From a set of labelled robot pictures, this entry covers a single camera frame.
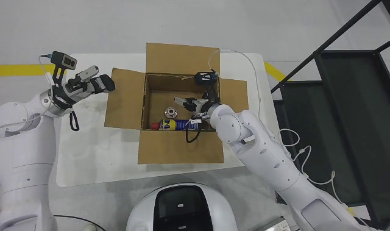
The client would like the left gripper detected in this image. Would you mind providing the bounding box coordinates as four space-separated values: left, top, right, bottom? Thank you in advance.
45 65 116 118

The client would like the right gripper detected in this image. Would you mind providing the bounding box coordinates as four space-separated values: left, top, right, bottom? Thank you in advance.
174 96 222 118

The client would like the grey device box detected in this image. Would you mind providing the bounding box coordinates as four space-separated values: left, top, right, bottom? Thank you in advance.
258 216 294 231

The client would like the small metal bush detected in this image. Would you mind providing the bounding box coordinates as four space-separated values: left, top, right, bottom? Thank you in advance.
164 106 179 119

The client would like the blue and yellow spray can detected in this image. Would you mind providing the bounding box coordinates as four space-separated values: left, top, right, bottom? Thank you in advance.
151 118 199 132

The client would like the large brown cardboard carton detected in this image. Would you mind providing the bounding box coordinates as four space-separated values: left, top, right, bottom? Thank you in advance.
104 42 249 165

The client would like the robot body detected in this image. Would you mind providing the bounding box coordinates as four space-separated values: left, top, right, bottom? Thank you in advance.
125 182 239 231

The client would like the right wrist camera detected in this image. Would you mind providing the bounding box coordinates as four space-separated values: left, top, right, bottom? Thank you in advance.
194 69 221 101

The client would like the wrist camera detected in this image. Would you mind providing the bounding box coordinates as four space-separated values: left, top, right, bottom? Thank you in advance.
194 69 221 101
48 51 78 90

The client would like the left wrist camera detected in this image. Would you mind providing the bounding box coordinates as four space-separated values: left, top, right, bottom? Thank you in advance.
48 51 78 90

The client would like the black floor cable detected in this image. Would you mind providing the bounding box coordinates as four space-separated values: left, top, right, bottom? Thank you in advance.
52 214 107 231

